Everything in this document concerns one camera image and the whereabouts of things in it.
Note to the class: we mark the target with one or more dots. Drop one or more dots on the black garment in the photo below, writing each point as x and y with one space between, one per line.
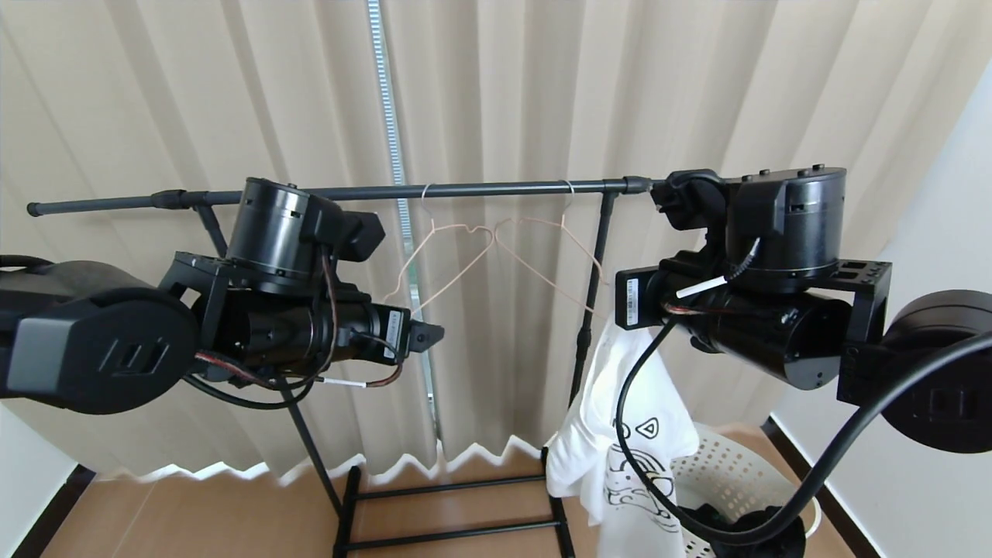
756 518

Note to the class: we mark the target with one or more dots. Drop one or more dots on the pink clothes hanger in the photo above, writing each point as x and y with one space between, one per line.
563 223
431 226

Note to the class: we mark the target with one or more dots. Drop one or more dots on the white laundry basket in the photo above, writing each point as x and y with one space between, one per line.
736 473

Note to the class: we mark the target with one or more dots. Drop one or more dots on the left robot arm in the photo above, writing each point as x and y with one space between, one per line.
93 341

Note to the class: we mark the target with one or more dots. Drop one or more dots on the beige curtain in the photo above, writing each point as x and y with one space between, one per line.
542 93

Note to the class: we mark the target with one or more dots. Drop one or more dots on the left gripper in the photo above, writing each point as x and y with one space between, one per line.
310 337

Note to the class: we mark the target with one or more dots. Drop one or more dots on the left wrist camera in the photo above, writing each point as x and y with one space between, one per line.
353 232

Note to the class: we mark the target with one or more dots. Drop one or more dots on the black clothes rack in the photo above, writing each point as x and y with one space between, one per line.
504 187

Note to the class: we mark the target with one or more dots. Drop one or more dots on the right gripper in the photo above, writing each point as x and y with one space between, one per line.
775 341

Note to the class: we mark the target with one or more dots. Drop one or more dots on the white printed t-shirt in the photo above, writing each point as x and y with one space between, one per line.
597 457

